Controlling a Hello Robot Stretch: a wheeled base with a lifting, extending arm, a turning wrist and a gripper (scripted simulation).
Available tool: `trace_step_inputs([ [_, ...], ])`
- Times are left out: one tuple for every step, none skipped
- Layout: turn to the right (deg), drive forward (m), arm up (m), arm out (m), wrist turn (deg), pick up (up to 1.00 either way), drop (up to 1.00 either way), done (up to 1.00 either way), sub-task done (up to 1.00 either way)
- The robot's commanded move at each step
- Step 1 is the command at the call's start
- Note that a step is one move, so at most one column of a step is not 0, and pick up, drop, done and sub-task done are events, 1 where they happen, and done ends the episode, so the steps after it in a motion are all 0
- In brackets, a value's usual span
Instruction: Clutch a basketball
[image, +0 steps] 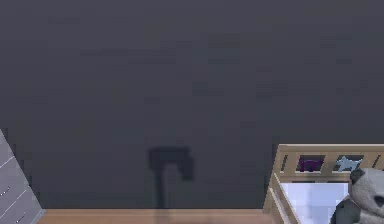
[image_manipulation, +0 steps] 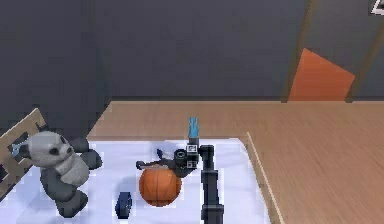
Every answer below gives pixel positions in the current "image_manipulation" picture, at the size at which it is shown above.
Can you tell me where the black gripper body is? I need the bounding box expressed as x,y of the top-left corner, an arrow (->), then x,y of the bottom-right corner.
171,148 -> 200,179

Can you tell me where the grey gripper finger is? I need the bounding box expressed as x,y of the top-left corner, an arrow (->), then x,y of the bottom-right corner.
135,159 -> 176,171
155,148 -> 176,164

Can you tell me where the orange basketball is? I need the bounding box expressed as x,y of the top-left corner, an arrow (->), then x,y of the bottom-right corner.
138,166 -> 183,208

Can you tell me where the light blue small object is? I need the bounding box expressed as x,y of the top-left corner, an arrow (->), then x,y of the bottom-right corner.
187,116 -> 200,139

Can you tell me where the dark blue small object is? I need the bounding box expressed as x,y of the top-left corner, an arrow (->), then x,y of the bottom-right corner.
114,191 -> 134,220

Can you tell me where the white bed with wooden headboard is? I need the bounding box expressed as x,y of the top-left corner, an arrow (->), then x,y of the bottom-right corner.
0,107 -> 285,224

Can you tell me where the grey and white panda plush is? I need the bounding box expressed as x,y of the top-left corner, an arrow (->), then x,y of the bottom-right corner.
18,130 -> 104,219

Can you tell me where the orange room door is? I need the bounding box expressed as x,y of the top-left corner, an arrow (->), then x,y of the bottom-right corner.
287,47 -> 356,102

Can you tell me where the brown door frame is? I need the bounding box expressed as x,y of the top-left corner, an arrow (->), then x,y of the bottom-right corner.
280,0 -> 384,104

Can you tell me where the white framed wall picture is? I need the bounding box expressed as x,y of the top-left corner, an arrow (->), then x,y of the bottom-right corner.
369,0 -> 384,16

